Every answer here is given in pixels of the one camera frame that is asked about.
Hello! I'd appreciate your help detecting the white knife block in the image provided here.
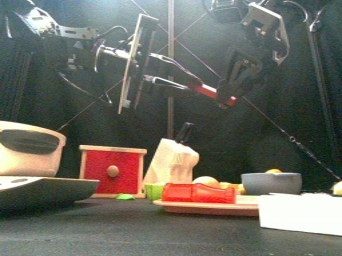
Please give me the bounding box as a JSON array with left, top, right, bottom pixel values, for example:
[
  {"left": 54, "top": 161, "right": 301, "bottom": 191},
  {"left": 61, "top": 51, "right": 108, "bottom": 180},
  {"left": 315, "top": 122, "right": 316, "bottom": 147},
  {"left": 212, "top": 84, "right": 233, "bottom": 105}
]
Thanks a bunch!
[{"left": 142, "top": 137, "right": 200, "bottom": 186}]

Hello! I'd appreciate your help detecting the cream toy egg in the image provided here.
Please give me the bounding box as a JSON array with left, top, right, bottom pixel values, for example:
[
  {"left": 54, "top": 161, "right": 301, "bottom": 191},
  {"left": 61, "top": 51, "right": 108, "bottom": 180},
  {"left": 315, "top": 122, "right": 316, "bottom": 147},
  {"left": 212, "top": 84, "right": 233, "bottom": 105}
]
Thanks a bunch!
[{"left": 192, "top": 175, "right": 221, "bottom": 189}]

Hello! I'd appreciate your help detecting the yellow toy piece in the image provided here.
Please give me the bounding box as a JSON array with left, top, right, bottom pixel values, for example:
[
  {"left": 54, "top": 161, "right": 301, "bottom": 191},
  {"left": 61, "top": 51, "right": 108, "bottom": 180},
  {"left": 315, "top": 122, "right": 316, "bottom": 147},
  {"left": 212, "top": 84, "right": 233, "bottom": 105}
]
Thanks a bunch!
[{"left": 218, "top": 181, "right": 246, "bottom": 196}]

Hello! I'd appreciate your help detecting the blue-grey bowl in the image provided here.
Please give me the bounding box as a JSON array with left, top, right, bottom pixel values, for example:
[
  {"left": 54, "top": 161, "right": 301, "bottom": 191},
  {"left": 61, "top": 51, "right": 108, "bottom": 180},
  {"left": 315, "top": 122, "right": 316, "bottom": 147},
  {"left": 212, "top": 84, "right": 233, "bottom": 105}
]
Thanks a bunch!
[{"left": 240, "top": 171, "right": 303, "bottom": 196}]

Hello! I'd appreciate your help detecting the red wooden drawer box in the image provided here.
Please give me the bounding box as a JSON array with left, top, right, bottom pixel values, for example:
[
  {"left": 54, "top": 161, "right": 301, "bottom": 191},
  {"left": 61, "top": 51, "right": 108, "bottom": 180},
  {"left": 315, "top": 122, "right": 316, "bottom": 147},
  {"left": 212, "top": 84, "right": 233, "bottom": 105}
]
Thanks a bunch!
[{"left": 77, "top": 144, "right": 148, "bottom": 200}]

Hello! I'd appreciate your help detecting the orange translucent toy bottle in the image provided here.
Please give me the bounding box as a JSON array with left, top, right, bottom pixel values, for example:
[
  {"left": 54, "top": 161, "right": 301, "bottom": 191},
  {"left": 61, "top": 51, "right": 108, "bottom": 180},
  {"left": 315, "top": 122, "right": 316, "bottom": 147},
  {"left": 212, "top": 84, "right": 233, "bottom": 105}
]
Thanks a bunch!
[{"left": 160, "top": 182, "right": 237, "bottom": 205}]

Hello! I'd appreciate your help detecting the green toy cube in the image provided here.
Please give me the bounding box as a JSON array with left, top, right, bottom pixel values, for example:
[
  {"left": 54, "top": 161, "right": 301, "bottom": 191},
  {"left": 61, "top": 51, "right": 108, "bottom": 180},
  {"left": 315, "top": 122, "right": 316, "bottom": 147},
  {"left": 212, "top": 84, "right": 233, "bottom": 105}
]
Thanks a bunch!
[{"left": 144, "top": 182, "right": 166, "bottom": 202}]

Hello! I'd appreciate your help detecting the wooden cutting board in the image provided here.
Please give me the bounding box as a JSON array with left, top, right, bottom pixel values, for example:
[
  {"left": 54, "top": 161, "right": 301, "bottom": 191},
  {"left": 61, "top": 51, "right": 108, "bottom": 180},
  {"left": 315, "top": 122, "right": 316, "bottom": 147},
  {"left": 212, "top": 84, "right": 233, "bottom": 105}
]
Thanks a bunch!
[{"left": 150, "top": 194, "right": 261, "bottom": 218}]

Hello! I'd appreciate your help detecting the pale yellow toy ball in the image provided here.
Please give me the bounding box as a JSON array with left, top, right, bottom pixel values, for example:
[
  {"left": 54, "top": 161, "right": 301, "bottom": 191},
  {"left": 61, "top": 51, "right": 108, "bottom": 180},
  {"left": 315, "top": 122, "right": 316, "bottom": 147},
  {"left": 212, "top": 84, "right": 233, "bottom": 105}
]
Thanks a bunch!
[{"left": 331, "top": 180, "right": 342, "bottom": 197}]

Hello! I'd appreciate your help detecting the white flat box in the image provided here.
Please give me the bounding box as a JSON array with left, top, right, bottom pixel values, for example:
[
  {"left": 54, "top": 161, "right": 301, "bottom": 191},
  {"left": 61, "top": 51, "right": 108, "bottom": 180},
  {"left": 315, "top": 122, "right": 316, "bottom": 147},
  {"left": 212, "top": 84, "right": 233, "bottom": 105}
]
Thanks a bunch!
[{"left": 257, "top": 192, "right": 342, "bottom": 237}]

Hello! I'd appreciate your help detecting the grey plate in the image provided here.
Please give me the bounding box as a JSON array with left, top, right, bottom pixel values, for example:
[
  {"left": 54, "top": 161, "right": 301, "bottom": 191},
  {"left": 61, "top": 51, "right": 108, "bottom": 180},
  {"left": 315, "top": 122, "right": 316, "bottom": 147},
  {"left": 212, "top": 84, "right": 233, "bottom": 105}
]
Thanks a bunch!
[{"left": 0, "top": 175, "right": 100, "bottom": 210}]

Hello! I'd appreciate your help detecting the metal frame pole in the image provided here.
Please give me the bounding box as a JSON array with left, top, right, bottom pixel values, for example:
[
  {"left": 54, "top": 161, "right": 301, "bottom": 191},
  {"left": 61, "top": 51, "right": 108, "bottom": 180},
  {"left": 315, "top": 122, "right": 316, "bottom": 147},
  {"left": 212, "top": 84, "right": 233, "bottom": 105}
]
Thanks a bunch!
[{"left": 165, "top": 0, "right": 176, "bottom": 140}]

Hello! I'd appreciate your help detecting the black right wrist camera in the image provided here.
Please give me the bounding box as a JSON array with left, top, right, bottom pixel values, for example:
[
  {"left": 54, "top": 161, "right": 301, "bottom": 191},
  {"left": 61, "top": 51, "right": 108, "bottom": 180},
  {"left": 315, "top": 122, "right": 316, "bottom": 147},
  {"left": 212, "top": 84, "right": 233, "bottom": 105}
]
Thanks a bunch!
[{"left": 209, "top": 0, "right": 244, "bottom": 24}]

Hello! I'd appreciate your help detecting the black knife handle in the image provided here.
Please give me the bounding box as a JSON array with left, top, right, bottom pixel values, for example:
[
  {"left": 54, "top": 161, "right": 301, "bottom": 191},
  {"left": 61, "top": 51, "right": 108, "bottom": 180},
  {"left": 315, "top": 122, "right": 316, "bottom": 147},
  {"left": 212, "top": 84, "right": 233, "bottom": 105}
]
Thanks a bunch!
[{"left": 173, "top": 121, "right": 196, "bottom": 146}]

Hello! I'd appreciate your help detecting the dark frame strut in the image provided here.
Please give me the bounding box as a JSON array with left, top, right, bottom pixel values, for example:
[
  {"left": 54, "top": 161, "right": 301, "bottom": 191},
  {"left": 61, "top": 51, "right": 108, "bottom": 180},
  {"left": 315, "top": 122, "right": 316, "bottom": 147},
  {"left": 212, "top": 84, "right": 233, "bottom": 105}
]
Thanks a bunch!
[{"left": 305, "top": 29, "right": 337, "bottom": 161}]

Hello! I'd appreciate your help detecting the white toy pot black handle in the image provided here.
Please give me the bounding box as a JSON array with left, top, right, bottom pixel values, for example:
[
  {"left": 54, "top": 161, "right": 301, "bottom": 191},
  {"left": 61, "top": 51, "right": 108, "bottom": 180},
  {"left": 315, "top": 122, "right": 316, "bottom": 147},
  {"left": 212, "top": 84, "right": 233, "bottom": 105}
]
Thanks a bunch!
[{"left": 0, "top": 120, "right": 67, "bottom": 178}]

